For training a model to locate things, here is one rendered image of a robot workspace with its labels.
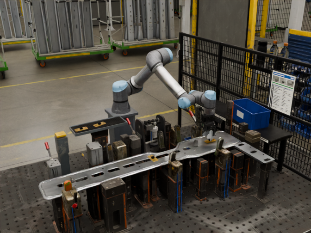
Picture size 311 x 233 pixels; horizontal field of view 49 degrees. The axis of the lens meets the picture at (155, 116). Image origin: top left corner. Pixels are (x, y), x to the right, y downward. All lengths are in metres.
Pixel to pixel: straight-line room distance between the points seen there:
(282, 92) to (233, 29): 2.02
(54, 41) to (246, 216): 7.38
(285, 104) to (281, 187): 0.59
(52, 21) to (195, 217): 7.31
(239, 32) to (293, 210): 2.59
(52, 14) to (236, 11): 5.45
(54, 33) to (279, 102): 7.02
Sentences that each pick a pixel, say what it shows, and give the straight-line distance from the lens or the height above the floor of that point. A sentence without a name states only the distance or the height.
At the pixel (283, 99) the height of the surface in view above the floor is 1.26.
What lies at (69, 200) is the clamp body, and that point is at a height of 1.05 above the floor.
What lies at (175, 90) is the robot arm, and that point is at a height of 1.39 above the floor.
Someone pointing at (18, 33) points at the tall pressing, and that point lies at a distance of 11.54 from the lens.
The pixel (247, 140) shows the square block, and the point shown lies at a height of 1.01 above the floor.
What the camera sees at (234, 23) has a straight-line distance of 4.49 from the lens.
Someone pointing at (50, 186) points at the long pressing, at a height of 1.00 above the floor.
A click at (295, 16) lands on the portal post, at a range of 6.47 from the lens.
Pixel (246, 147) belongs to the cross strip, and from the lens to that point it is 2.43.
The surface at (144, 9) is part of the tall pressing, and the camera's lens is 10.37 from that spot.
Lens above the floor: 2.11
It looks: 23 degrees down
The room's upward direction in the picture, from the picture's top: 1 degrees counter-clockwise
